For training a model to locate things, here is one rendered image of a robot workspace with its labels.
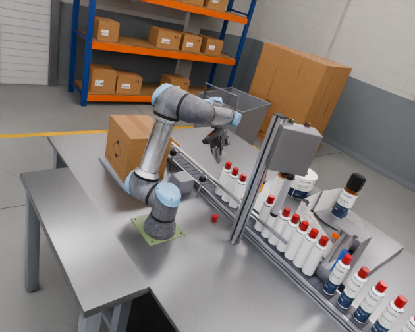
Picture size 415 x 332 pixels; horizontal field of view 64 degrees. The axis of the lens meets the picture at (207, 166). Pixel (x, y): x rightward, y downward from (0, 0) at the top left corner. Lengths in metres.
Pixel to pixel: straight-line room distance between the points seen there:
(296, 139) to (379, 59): 4.86
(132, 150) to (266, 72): 3.83
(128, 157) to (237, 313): 0.92
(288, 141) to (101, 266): 0.88
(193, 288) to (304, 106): 3.91
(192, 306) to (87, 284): 0.39
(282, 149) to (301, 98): 3.66
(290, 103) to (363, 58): 1.68
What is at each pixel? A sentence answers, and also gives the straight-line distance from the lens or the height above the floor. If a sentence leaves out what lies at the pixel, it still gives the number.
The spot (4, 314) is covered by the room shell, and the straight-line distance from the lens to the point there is 2.35.
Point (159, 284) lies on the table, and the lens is 1.38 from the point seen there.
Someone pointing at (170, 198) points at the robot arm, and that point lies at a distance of 1.44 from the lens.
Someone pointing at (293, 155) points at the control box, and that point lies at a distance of 1.38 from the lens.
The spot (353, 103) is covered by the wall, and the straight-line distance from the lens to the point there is 6.25.
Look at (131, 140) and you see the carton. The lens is 1.72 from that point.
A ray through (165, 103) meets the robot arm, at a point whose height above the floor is 1.42.
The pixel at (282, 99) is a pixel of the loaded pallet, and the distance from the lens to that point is 5.16.
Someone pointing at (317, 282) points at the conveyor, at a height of 0.88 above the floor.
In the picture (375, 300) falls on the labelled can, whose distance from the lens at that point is 1.49.
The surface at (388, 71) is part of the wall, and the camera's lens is 6.06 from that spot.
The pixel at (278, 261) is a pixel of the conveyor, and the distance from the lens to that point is 1.64.
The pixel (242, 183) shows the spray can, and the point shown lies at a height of 1.04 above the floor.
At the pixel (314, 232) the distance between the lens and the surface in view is 1.52.
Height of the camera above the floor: 1.86
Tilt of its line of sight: 27 degrees down
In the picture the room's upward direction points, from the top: 16 degrees clockwise
